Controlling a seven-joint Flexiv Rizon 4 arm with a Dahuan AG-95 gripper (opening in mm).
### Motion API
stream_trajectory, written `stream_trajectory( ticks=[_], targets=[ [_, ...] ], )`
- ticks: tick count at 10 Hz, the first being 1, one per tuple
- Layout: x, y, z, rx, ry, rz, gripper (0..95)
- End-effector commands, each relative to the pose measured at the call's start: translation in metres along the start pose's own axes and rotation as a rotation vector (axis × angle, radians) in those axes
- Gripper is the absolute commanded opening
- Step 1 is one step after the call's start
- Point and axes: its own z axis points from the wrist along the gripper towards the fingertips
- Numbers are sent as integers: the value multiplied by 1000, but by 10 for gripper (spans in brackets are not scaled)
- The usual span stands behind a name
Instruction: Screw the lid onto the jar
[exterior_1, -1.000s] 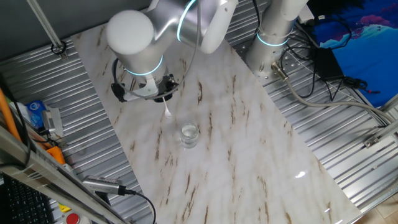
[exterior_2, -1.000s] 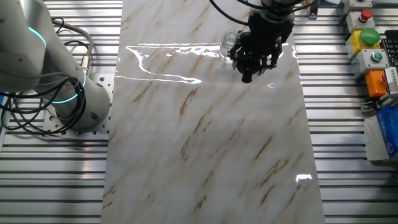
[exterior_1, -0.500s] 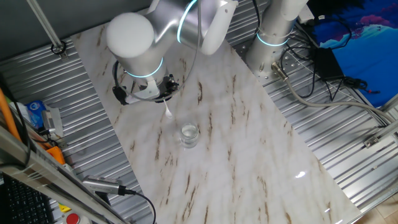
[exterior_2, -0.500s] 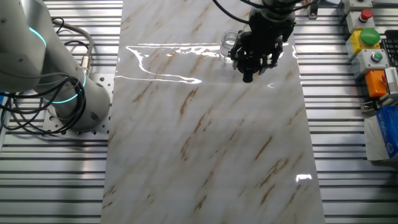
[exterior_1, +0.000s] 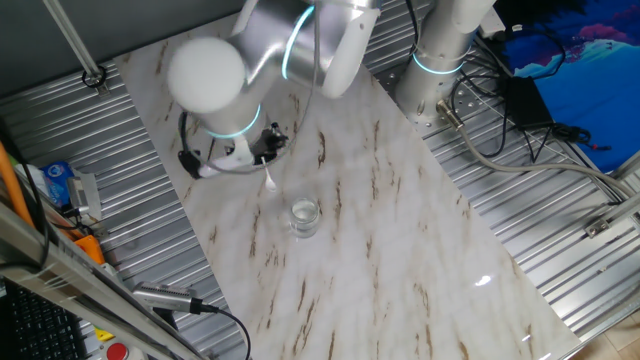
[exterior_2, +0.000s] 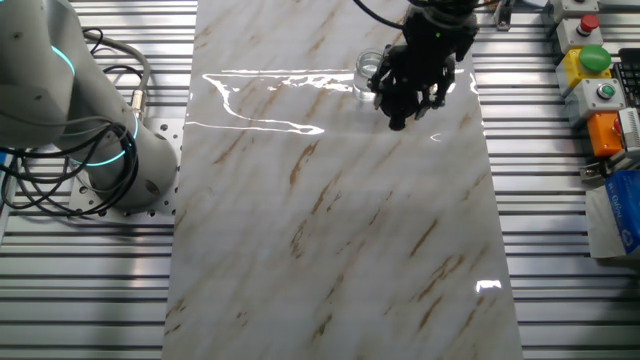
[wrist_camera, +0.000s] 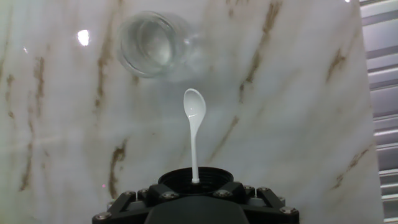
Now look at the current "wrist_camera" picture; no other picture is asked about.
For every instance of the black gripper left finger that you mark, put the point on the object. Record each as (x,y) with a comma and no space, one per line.
(130,205)

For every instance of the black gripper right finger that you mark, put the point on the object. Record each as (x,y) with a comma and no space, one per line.
(264,205)

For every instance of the clear glass jar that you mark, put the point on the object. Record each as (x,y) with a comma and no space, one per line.
(149,43)

